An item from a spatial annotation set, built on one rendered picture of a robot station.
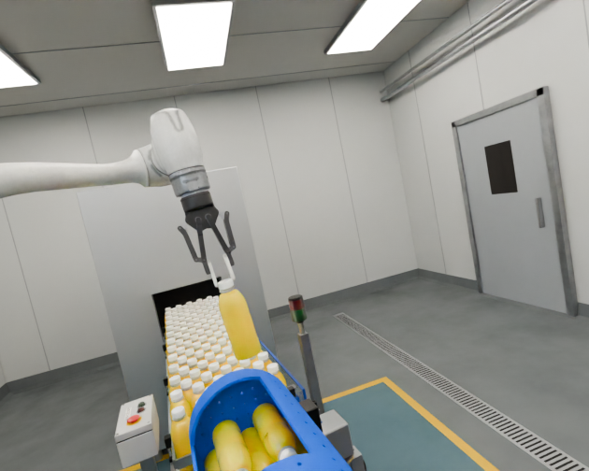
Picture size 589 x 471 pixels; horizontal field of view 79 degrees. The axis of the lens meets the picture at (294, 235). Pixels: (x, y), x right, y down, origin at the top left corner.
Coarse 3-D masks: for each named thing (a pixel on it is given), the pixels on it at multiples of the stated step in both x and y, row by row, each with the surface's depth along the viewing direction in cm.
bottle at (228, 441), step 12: (228, 420) 91; (216, 432) 88; (228, 432) 85; (240, 432) 88; (216, 444) 84; (228, 444) 81; (240, 444) 81; (228, 456) 77; (240, 456) 77; (228, 468) 75; (240, 468) 75
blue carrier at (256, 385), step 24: (216, 384) 92; (240, 384) 97; (264, 384) 89; (216, 408) 94; (240, 408) 97; (288, 408) 77; (192, 432) 87; (312, 432) 70; (192, 456) 83; (312, 456) 60; (336, 456) 64
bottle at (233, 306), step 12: (228, 288) 90; (228, 300) 89; (240, 300) 90; (228, 312) 89; (240, 312) 89; (228, 324) 89; (240, 324) 89; (252, 324) 92; (228, 336) 91; (240, 336) 89; (252, 336) 91; (240, 348) 90; (252, 348) 90
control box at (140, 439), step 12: (132, 408) 116; (120, 420) 110; (144, 420) 107; (156, 420) 118; (120, 432) 103; (132, 432) 103; (144, 432) 104; (156, 432) 111; (120, 444) 102; (132, 444) 103; (144, 444) 104; (156, 444) 106; (120, 456) 102; (132, 456) 103; (144, 456) 104
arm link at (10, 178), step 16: (128, 160) 94; (144, 160) 93; (0, 176) 67; (16, 176) 69; (32, 176) 71; (48, 176) 74; (64, 176) 77; (80, 176) 81; (96, 176) 86; (112, 176) 90; (128, 176) 93; (144, 176) 94; (160, 176) 95; (0, 192) 68; (16, 192) 70; (32, 192) 74
